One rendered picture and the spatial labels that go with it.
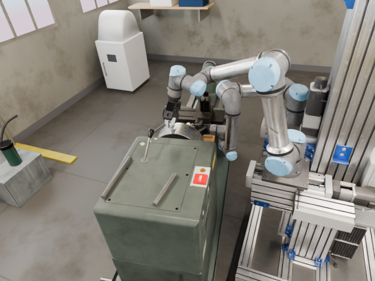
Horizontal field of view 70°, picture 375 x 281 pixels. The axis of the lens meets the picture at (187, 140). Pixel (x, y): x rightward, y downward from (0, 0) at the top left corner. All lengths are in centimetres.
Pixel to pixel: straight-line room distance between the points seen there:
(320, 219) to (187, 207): 66
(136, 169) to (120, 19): 364
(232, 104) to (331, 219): 78
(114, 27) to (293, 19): 308
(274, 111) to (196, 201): 50
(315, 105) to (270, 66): 54
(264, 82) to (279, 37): 453
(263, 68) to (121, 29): 386
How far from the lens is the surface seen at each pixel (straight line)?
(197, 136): 168
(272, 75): 106
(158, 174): 134
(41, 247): 297
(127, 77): 489
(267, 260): 228
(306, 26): 553
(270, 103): 113
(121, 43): 469
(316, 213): 148
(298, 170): 148
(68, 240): 290
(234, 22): 565
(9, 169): 339
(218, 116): 227
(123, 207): 124
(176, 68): 135
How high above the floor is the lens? 217
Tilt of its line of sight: 37 degrees down
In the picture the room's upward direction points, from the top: 5 degrees counter-clockwise
